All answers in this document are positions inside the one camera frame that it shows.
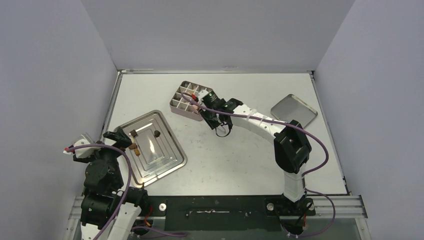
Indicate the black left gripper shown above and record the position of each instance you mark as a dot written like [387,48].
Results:
[122,140]

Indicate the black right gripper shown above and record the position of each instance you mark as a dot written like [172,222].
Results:
[205,108]

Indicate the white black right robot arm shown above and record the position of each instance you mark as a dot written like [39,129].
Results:
[291,146]

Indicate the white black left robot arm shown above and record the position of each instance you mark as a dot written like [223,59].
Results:
[110,205]

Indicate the brown ridged chocolate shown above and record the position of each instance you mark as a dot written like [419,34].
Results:
[136,152]

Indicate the pink grid chocolate box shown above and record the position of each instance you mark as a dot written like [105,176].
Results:
[179,106]

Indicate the dark round chocolate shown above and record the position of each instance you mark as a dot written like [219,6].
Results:
[157,133]

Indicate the large steel tray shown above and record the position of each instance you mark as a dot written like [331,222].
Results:
[159,156]

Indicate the small square metal lid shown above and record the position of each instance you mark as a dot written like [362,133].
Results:
[292,108]

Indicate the black mounting base plate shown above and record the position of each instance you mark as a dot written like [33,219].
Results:
[231,213]

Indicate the aluminium rail frame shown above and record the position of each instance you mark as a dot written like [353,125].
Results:
[346,207]

